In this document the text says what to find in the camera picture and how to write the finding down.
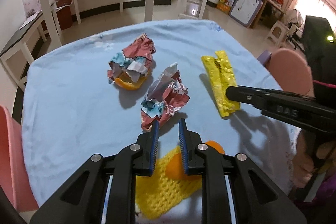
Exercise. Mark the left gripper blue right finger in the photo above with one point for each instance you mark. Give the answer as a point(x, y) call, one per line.
point(183, 144)

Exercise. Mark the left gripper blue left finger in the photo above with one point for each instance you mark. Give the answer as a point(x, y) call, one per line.
point(154, 145)

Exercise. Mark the red paper wrapper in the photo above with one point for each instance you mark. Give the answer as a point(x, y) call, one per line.
point(135, 60)

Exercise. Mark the yellow foam fruit net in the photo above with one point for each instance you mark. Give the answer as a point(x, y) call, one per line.
point(157, 194)

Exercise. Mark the yellow plastic wrapper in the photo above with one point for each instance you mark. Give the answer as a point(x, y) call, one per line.
point(221, 77)

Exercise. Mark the pink plastic trash bucket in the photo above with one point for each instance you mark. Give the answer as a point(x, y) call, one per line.
point(14, 178)

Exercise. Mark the right hand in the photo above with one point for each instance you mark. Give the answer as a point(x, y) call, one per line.
point(303, 165)

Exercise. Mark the white plastic stool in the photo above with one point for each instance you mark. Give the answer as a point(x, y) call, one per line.
point(277, 34)

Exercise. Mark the light blue floral tablecloth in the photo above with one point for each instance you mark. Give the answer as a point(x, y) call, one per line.
point(71, 110)

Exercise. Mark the wooden side desk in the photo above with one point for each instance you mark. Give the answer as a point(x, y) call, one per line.
point(265, 3)

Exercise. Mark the white purple drawing board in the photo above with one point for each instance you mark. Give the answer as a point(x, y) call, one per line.
point(245, 11)

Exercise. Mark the small white stool black top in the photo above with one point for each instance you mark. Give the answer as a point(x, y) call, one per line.
point(191, 9)

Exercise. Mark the low white bench black top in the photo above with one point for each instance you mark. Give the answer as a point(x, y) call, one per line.
point(18, 43)

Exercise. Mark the dark red box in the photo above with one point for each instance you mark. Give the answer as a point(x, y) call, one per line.
point(63, 11)

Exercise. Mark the paper sheet on bench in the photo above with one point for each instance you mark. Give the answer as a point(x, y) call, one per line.
point(30, 19)

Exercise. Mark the clear plastic bag on bench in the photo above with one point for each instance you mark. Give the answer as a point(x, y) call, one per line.
point(31, 2)

